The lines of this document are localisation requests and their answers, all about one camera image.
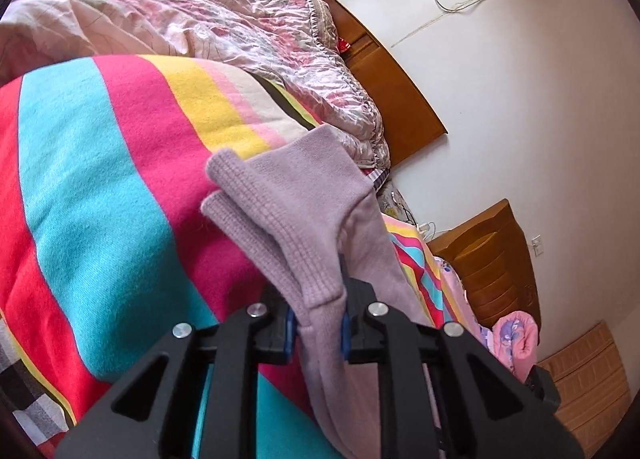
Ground lilac knit pants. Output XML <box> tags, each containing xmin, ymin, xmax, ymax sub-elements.
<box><xmin>201</xmin><ymin>126</ymin><xmax>430</xmax><ymax>458</ymax></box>

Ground rolled pink floral duvet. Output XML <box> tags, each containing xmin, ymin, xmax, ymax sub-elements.
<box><xmin>492</xmin><ymin>311</ymin><xmax>539</xmax><ymax>383</ymax></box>

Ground beige louvered wardrobe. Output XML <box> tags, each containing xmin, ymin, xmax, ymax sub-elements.
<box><xmin>539</xmin><ymin>321</ymin><xmax>631</xmax><ymax>458</ymax></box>

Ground plaid checkered sheet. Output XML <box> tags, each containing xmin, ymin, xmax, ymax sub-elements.
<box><xmin>1</xmin><ymin>319</ymin><xmax>74</xmax><ymax>458</ymax></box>

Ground right wooden headboard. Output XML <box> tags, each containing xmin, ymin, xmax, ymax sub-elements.
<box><xmin>427</xmin><ymin>199</ymin><xmax>542</xmax><ymax>327</ymax></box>

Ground wooden headboard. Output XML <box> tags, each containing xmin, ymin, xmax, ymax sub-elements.
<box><xmin>322</xmin><ymin>0</ymin><xmax>447</xmax><ymax>167</ymax></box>
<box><xmin>427</xmin><ymin>199</ymin><xmax>542</xmax><ymax>327</ymax></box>

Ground rainbow striped blanket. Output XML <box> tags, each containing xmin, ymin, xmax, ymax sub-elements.
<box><xmin>0</xmin><ymin>53</ymin><xmax>482</xmax><ymax>459</ymax></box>

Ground white power strip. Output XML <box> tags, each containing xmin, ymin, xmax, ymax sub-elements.
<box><xmin>416</xmin><ymin>222</ymin><xmax>437</xmax><ymax>241</ymax></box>

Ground cluttered nightstand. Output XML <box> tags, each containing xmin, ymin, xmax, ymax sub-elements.
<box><xmin>376</xmin><ymin>179</ymin><xmax>418</xmax><ymax>226</ymax></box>

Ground left wooden headboard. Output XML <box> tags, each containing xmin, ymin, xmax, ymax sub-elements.
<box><xmin>322</xmin><ymin>0</ymin><xmax>447</xmax><ymax>167</ymax></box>

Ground pink floral quilt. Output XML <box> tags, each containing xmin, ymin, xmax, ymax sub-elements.
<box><xmin>1</xmin><ymin>0</ymin><xmax>390</xmax><ymax>168</ymax></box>

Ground white wall socket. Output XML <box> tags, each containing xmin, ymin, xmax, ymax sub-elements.
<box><xmin>530</xmin><ymin>235</ymin><xmax>544</xmax><ymax>257</ymax></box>

